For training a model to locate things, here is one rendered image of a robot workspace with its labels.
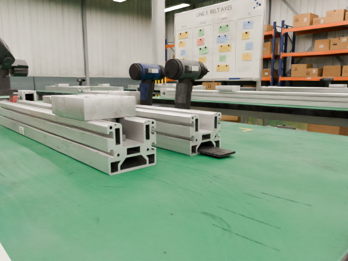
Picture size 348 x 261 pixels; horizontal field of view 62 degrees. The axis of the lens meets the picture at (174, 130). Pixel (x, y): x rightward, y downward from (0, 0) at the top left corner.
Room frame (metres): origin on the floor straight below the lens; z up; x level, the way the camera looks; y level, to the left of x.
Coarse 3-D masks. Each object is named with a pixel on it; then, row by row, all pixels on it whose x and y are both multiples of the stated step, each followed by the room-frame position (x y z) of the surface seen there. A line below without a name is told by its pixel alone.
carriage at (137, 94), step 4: (84, 92) 0.93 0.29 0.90; (88, 92) 0.91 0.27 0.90; (92, 92) 0.89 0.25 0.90; (96, 92) 0.87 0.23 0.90; (100, 92) 0.85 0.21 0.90; (104, 92) 0.84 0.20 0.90; (108, 92) 0.82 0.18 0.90; (112, 92) 0.83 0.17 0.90; (116, 92) 0.84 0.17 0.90; (120, 92) 0.85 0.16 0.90; (124, 92) 0.86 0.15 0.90; (128, 92) 0.87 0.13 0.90; (132, 92) 0.88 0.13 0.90; (136, 92) 0.89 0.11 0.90; (136, 96) 0.89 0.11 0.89; (136, 100) 0.89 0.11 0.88; (136, 104) 0.89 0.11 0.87
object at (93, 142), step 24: (0, 120) 1.03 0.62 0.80; (24, 120) 0.80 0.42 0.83; (48, 120) 0.69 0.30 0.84; (72, 120) 0.56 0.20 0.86; (96, 120) 0.52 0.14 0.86; (120, 120) 0.57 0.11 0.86; (144, 120) 0.52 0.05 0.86; (48, 144) 0.67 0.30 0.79; (72, 144) 0.56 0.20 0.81; (96, 144) 0.49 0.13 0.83; (120, 144) 0.48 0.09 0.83; (144, 144) 0.51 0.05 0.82; (96, 168) 0.49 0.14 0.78; (120, 168) 0.49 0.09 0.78
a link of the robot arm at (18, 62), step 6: (6, 60) 1.15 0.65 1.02; (18, 60) 1.24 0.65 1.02; (24, 60) 1.26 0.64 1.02; (0, 66) 1.16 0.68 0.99; (6, 66) 1.16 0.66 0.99; (12, 66) 1.20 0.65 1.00; (18, 66) 1.22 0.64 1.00; (24, 66) 1.24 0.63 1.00; (18, 72) 1.23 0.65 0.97; (24, 72) 1.25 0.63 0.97
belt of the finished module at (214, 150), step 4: (200, 144) 0.66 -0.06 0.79; (204, 144) 0.66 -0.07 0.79; (200, 148) 0.62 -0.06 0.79; (204, 148) 0.62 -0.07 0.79; (208, 148) 0.62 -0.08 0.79; (212, 148) 0.62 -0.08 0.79; (216, 148) 0.62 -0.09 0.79; (220, 148) 0.62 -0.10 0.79; (200, 152) 0.60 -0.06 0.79; (204, 152) 0.59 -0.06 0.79; (208, 152) 0.58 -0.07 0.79; (212, 152) 0.58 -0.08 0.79; (216, 152) 0.58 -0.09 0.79; (220, 152) 0.58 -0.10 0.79; (224, 152) 0.58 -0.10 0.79; (228, 152) 0.58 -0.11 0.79; (232, 152) 0.59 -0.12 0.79; (220, 156) 0.56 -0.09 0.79
